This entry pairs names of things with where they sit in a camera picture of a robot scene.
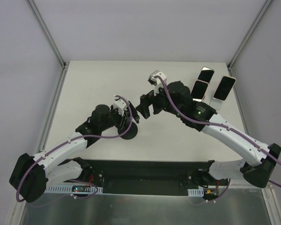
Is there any black round-base phone stand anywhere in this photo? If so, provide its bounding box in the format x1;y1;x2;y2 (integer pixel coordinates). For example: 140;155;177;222
118;122;138;140

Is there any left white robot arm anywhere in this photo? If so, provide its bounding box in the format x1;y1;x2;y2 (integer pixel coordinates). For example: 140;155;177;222
9;96;140;203

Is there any white phone stand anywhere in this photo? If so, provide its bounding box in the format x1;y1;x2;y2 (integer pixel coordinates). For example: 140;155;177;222
209;97;224;111

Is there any purple cable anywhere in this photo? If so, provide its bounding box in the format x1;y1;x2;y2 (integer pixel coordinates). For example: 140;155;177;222
154;75;281;190
15;95;134;203

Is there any pink-case phone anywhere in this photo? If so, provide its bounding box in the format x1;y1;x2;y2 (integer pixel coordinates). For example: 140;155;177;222
213;76;236;101
191;80;209;102

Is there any left white cable duct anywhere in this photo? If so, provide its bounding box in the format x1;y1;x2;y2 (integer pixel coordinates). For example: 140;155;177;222
45;184;103;195

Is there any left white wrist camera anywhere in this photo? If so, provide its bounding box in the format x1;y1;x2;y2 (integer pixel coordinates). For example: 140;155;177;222
112;95;129;116

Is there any right aluminium table rail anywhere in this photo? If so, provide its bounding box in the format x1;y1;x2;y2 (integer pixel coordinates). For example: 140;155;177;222
226;65;256;150

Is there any pink-case phone front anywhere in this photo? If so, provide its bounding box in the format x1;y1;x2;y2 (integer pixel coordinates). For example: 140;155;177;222
191;80;209;102

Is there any right pink-case phone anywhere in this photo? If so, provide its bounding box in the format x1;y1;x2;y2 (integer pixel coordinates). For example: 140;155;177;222
213;76;236;101

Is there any aluminium frame post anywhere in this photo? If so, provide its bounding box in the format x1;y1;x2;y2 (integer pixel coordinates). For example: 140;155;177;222
227;0;275;71
25;0;67;68

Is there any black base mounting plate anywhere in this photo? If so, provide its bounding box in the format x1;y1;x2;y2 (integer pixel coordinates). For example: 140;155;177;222
78;159;228;196

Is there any rear silver-edged phone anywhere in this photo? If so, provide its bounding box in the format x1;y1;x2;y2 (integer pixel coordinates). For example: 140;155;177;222
198;67;214;83

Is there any left aluminium frame post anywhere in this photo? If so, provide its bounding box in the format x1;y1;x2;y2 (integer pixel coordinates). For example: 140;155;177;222
25;0;67;68

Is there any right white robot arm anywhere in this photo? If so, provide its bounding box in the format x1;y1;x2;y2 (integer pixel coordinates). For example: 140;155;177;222
136;81;281;188

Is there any right aluminium frame post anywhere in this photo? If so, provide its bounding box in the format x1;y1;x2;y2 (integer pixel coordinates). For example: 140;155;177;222
227;0;275;71

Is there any right white cable duct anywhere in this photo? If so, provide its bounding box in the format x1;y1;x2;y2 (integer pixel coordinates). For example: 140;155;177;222
187;188;204;197

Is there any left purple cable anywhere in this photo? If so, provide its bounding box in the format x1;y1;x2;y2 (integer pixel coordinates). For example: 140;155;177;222
15;95;134;203

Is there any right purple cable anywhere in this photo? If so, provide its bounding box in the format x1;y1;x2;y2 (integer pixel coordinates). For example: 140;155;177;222
154;75;281;190

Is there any white cable duct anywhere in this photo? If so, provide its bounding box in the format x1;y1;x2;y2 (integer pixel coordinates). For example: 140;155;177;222
187;188;204;197
45;184;103;195

